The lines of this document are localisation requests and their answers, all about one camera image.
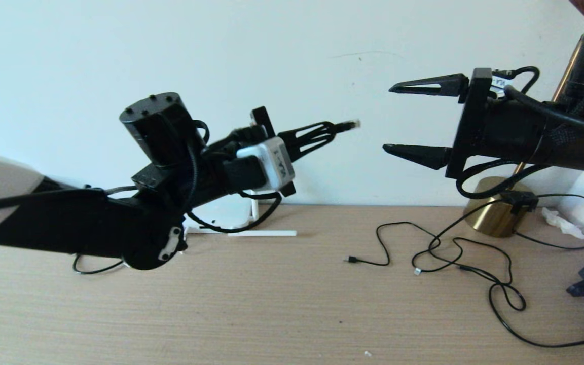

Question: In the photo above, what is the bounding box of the black ethernet cable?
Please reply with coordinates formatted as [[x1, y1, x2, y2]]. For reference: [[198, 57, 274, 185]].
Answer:
[[73, 120, 361, 275]]

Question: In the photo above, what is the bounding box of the white router with antennas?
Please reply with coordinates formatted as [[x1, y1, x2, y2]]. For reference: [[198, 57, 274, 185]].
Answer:
[[183, 195, 298, 239]]

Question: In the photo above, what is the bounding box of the brass desk lamp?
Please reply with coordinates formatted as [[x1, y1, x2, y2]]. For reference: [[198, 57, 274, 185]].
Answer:
[[463, 0, 584, 238]]

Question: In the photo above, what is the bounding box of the crumpled white tissue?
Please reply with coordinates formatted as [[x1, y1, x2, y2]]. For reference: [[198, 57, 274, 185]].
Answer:
[[539, 208, 584, 240]]

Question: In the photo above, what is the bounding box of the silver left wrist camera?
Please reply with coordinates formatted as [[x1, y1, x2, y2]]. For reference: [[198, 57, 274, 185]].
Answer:
[[224, 136, 296, 192]]

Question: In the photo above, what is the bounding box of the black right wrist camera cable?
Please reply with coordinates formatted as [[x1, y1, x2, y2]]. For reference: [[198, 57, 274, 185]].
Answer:
[[457, 66, 584, 199]]

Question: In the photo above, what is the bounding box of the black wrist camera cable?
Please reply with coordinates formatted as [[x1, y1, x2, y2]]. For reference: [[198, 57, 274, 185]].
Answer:
[[457, 66, 584, 199], [0, 119, 282, 234]]

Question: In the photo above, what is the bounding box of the black lamp cord switch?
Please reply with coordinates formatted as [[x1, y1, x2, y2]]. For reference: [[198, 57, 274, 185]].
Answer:
[[497, 190, 537, 215]]

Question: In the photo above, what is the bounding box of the black left wrist camera cable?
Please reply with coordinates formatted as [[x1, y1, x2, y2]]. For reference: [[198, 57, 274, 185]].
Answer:
[[0, 119, 282, 234]]

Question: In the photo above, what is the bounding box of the black cable with white tip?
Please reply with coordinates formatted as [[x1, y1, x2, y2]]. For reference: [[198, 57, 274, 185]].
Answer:
[[411, 200, 505, 276]]

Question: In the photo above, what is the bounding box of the thin black USB cable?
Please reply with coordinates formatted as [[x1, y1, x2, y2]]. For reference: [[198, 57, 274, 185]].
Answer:
[[343, 222, 526, 311]]

